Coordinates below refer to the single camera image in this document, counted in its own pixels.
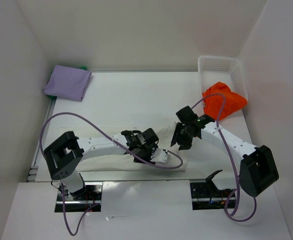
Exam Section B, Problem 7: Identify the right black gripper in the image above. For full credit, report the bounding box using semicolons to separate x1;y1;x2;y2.
170;121;196;151

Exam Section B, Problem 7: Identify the white t-shirt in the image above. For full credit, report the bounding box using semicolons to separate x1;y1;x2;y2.
57;121;188;172

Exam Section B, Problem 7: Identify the purple t-shirt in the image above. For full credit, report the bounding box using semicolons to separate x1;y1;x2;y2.
42;65;92;103

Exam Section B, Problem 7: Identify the green t-shirt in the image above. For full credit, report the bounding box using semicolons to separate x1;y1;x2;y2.
47;65;88;100

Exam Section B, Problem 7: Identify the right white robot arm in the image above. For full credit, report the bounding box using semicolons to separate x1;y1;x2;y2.
171;106;279;198

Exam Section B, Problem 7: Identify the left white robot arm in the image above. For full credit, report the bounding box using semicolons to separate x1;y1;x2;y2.
44;128;168;200

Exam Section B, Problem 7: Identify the orange t-shirt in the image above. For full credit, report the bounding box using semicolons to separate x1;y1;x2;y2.
202;81;248;121

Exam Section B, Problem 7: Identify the white plastic basket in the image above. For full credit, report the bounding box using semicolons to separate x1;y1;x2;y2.
197;55;249;100

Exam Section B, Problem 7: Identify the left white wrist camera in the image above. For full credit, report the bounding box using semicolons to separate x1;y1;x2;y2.
150;148;168;164

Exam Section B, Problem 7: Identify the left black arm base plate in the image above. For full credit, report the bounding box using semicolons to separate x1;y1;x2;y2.
64;182;103;213

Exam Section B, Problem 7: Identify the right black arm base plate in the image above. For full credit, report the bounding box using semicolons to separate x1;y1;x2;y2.
189;181;233;211

